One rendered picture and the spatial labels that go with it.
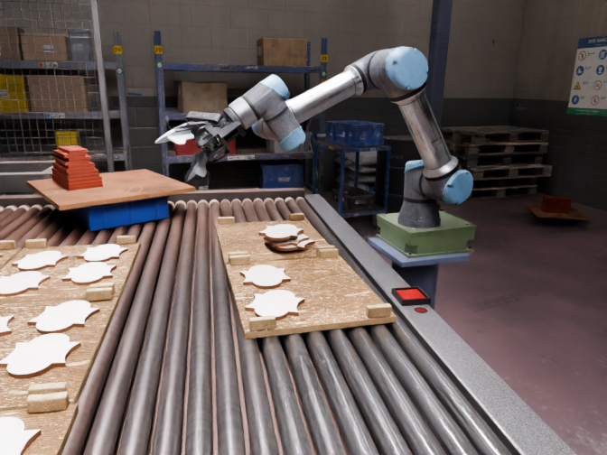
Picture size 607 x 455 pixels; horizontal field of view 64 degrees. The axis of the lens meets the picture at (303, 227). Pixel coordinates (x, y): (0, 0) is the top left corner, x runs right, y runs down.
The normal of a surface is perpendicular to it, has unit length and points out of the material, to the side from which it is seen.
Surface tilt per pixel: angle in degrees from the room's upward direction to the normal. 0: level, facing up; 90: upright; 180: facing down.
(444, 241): 90
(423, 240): 90
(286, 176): 90
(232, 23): 90
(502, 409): 0
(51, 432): 0
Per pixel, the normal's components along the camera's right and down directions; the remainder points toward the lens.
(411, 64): 0.36, 0.14
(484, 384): 0.01, -0.96
